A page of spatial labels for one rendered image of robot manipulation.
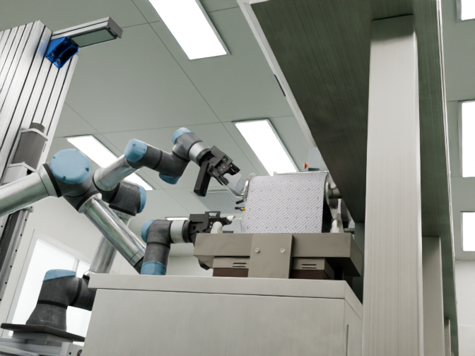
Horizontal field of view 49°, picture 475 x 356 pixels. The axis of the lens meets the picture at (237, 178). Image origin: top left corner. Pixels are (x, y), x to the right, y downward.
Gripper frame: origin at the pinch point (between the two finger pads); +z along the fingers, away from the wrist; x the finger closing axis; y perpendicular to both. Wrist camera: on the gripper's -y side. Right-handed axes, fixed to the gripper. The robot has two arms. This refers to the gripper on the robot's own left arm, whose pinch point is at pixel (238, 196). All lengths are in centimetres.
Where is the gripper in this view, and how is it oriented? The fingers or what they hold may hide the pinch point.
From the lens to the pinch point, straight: 166.6
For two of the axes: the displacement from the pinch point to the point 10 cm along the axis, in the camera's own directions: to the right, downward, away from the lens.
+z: 6.3, 5.5, -5.6
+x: 3.6, 4.4, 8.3
